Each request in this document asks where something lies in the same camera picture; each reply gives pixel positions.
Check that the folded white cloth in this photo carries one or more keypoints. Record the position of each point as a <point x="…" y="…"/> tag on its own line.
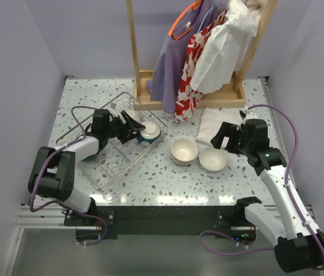
<point x="211" y="121"/>

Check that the white ribbed bowl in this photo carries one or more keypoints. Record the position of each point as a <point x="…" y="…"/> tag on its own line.
<point x="213" y="159"/>

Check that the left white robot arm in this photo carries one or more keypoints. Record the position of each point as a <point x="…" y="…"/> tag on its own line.
<point x="52" y="179"/>

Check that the red bowl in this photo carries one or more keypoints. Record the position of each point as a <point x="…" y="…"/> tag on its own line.
<point x="182" y="163"/>

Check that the white hanging garment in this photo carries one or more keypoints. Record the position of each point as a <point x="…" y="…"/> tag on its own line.
<point x="226" y="45"/>

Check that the blue floral bowl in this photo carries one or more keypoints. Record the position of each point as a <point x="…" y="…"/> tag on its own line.
<point x="90" y="158"/>

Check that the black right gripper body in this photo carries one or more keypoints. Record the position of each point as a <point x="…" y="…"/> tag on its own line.
<point x="243" y="144"/>

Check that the teal and white bowl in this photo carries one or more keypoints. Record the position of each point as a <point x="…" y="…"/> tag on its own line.
<point x="149" y="134"/>

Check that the red white floral garment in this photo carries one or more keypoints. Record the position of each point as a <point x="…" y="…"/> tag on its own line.
<point x="188" y="97"/>

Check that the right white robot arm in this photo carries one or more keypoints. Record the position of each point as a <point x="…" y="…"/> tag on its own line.
<point x="297" y="239"/>

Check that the blue hanger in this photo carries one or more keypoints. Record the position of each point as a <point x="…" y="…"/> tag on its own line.
<point x="211" y="11"/>

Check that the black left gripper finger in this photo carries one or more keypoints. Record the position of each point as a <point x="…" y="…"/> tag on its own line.
<point x="131" y="125"/>
<point x="121" y="131"/>

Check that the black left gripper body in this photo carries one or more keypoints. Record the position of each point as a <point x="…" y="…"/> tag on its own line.
<point x="120" y="128"/>

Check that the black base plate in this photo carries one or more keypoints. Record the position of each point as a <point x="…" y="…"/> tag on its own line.
<point x="160" y="220"/>

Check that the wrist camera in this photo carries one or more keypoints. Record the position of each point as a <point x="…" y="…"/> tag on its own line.
<point x="112" y="109"/>
<point x="246" y="115"/>

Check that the orange hanger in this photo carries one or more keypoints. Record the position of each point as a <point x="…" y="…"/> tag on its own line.
<point x="183" y="23"/>

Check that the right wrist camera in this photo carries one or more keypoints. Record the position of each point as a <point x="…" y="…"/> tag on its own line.
<point x="246" y="115"/>

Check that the purple shirt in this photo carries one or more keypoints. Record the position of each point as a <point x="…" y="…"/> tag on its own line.
<point x="165" y="81"/>

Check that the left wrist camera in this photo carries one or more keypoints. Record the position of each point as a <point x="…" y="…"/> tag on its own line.
<point x="112" y="109"/>

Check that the wire dish rack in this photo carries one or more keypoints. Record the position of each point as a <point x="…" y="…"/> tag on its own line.
<point x="116" y="159"/>

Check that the beige bowl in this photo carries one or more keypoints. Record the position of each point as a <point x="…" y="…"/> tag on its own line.
<point x="183" y="149"/>

